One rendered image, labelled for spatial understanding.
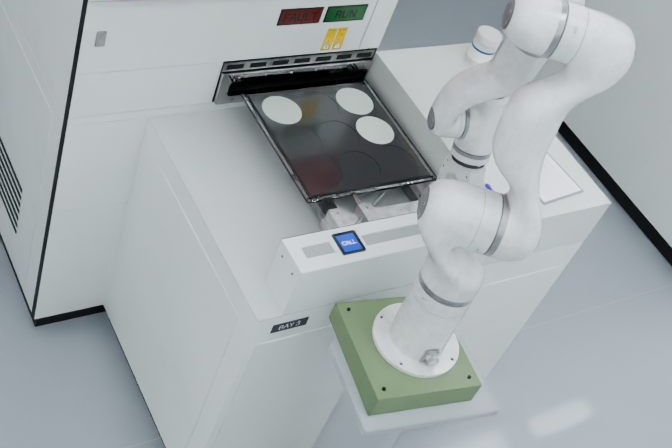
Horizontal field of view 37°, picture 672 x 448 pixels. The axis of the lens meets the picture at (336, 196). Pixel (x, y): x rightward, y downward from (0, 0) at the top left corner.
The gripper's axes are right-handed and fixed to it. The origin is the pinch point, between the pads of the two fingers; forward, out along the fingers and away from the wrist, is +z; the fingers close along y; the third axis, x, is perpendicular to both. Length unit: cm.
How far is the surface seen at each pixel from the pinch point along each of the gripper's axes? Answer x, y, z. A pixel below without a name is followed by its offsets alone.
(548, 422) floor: 77, -4, 100
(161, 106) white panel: -43, -60, 1
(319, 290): -33.1, 2.0, 11.5
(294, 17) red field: -14, -54, -23
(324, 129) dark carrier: -8.8, -40.2, 0.8
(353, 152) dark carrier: -5.2, -31.7, 2.6
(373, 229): -18.2, -3.2, 2.4
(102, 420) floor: -56, -47, 91
